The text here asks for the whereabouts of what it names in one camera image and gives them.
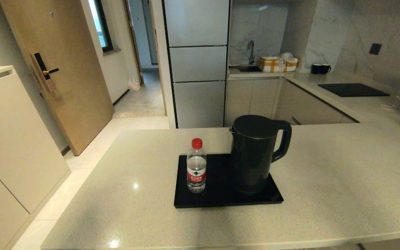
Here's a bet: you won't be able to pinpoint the water bottle red cap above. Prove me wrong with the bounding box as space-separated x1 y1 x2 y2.
186 138 207 193

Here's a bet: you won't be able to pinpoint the black electric kettle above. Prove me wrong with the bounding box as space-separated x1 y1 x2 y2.
229 115 292 195

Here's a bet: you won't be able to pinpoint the beige kitchen base cabinets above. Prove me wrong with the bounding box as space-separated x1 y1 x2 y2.
225 77 360 127

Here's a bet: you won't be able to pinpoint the silver refrigerator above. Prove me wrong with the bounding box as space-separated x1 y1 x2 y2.
162 0 231 129

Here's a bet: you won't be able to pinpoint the black rectangular tray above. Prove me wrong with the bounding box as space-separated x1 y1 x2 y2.
174 153 284 209

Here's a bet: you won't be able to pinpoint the kitchen sink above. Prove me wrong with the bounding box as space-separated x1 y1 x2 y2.
237 65 263 73

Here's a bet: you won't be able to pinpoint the white plastic bag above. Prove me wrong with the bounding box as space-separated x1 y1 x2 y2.
128 75 141 91

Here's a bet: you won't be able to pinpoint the dark kitchen faucet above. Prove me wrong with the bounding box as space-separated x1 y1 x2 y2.
247 40 256 65

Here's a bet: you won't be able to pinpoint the large white yellow-striped box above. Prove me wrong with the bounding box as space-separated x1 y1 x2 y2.
258 56 285 72

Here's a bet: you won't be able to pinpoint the small white yellow-striped box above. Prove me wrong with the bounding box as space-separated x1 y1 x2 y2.
283 58 299 72

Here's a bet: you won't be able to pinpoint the wooden door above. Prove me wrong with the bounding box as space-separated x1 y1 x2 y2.
0 0 114 156

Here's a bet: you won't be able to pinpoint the dark-framed window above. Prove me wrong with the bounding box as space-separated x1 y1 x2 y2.
88 0 114 53

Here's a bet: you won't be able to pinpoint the black induction cooktop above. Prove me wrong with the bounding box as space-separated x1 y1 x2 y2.
317 83 391 97

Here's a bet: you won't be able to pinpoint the white cabinet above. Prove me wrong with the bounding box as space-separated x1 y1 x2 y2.
0 65 71 250

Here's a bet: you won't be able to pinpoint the black door lock handle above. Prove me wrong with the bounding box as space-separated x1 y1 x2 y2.
30 52 60 92

